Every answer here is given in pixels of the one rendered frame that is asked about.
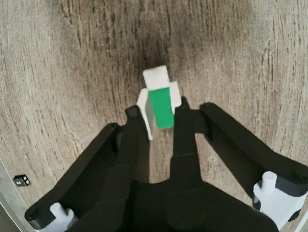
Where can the white and green eraser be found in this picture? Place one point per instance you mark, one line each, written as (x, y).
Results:
(158, 86)

